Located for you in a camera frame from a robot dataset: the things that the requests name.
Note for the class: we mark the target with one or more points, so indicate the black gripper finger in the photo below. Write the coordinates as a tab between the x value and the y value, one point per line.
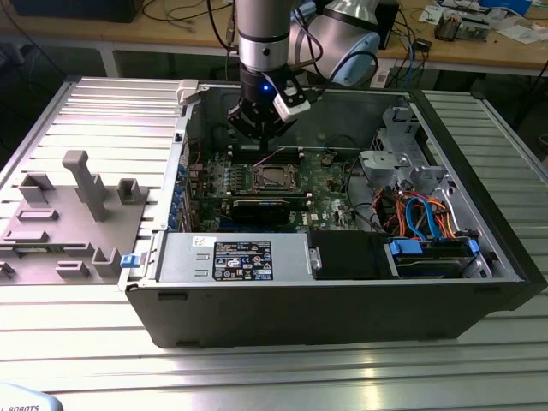
242	120
280	126

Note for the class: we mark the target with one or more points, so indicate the silver CPU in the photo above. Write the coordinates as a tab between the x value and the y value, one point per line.
274	176

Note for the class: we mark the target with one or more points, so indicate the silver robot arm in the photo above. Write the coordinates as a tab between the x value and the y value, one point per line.
261	47

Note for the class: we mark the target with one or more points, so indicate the CPU socket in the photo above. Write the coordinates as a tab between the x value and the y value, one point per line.
257	188

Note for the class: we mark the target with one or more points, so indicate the green motherboard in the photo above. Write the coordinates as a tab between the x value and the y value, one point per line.
325	192

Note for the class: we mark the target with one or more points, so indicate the black graphics card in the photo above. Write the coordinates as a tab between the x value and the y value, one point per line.
261	212

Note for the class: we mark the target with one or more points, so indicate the grey metal cage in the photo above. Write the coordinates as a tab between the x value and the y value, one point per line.
379	164

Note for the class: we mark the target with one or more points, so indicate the perforated metal disk cage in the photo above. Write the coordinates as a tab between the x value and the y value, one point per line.
400	124

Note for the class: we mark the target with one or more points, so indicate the tall black device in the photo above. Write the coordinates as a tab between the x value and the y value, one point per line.
390	25

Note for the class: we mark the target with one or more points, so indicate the grey power supply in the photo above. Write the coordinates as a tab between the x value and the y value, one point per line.
180	257

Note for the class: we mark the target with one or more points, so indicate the small black adapter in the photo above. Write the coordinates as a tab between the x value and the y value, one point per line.
421	45

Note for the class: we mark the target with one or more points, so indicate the hard disk in blue carrier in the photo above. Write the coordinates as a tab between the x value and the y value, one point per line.
404	247

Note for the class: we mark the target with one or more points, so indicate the blue case latch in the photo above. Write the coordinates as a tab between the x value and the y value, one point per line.
130	261

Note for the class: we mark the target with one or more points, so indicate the white printed card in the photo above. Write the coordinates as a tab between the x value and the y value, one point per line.
429	15

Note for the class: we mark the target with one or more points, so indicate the black open PC case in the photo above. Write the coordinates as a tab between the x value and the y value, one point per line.
299	312

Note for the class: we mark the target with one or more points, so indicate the copper heat sink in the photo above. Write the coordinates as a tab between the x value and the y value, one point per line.
447	27

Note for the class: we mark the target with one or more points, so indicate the wooden desk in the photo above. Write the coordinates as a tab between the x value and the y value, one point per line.
64	32

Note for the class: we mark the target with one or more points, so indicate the black box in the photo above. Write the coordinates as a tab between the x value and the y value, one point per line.
73	10

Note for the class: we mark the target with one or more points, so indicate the grey parts rack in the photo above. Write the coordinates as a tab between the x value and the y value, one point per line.
64	240

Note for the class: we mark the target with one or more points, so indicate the grey metal part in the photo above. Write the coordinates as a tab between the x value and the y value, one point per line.
474	30

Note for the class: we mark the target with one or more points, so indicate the blue box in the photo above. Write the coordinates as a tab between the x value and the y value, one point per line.
505	6

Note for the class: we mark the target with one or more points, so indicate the white papers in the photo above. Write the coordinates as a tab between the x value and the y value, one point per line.
520	33

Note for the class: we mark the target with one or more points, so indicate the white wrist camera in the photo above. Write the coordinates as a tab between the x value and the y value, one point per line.
293	105

